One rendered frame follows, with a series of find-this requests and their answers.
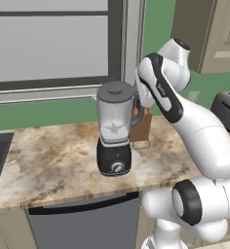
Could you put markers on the brown wooden knife block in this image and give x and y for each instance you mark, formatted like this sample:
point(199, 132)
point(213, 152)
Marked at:
point(141, 128)

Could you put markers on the beige wall cupboard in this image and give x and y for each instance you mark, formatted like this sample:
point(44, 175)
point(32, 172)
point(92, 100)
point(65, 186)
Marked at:
point(214, 35)

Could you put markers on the dark grey toaster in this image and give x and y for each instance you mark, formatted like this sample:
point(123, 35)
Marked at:
point(226, 110)

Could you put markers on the white wall socket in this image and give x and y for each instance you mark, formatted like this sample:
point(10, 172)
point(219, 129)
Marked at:
point(194, 96)

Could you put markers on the beige base cupboard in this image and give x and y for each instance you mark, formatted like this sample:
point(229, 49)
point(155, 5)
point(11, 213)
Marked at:
point(8, 230)

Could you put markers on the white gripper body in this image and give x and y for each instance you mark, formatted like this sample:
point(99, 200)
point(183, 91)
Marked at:
point(143, 92)

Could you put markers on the grey dishwasher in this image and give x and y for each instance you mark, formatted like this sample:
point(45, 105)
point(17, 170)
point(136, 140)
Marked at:
point(87, 227)

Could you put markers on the grey blender with dark base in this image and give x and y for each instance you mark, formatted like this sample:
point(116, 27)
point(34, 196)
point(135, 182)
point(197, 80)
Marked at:
point(114, 155)

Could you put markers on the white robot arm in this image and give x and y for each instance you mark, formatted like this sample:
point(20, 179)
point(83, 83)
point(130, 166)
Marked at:
point(204, 136)

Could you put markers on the dark grey blender lid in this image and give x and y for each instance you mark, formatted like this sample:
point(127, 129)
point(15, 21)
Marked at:
point(115, 92)

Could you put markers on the grey framed window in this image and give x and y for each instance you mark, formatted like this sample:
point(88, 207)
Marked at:
point(52, 42)

